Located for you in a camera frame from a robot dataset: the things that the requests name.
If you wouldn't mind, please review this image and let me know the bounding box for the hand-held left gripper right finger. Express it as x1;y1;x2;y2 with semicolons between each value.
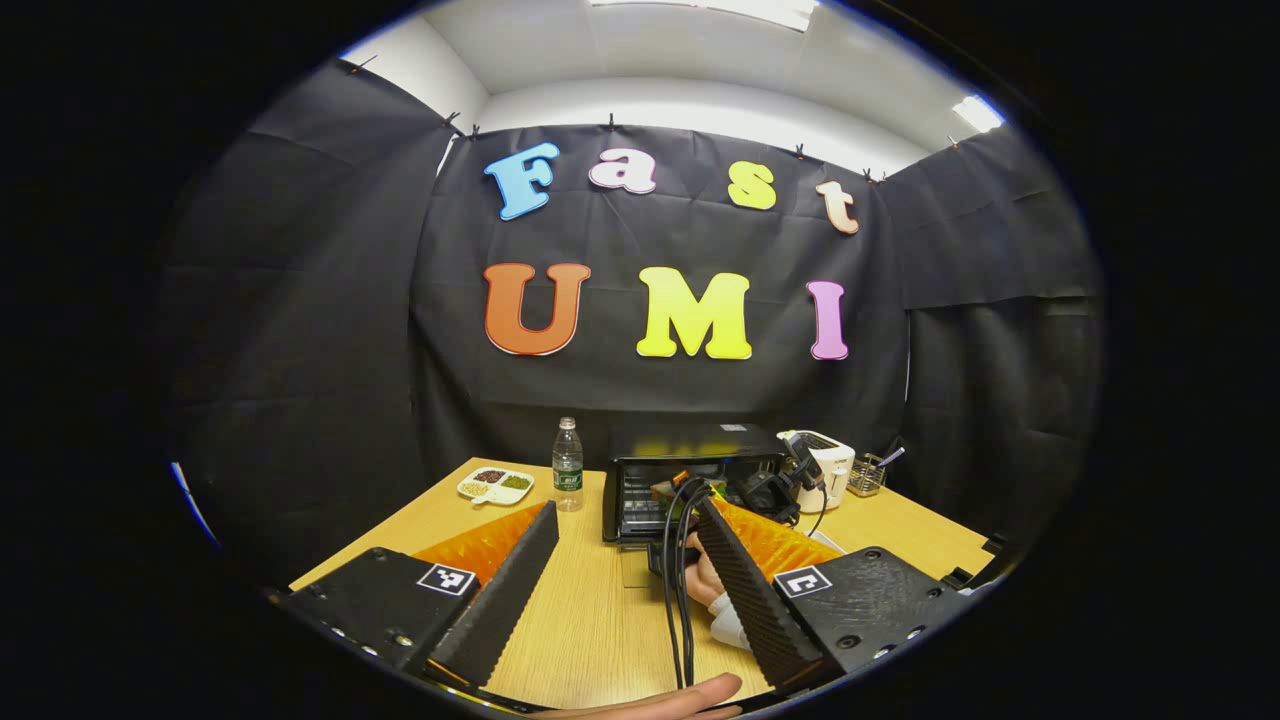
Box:
695;495;971;696

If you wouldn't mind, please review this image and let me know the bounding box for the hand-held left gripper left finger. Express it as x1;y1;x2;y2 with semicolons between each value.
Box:
270;500;561;691

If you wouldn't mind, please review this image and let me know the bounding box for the black electric oven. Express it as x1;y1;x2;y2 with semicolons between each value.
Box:
602;422;791;591

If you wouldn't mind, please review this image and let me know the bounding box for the white toaster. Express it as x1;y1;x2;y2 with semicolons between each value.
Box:
776;429;857;513

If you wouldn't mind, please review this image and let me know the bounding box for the black backdrop cloth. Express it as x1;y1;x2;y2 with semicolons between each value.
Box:
160;55;1106;591

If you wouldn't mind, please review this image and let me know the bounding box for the clear water bottle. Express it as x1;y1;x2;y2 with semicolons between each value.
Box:
552;417;584;513

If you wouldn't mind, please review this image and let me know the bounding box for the white divided dish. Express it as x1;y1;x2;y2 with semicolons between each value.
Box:
457;466;536;507

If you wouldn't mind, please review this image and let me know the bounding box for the small ceiling light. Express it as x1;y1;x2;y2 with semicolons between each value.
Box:
950;94;1006;133

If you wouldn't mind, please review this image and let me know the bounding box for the long ceiling light panel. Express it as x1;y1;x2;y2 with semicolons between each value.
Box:
588;0;821;31

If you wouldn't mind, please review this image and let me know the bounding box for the thick black cable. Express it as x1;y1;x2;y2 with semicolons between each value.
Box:
660;478;713;691

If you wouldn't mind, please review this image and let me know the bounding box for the metal wire basket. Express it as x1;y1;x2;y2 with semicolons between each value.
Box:
848;453;889;498

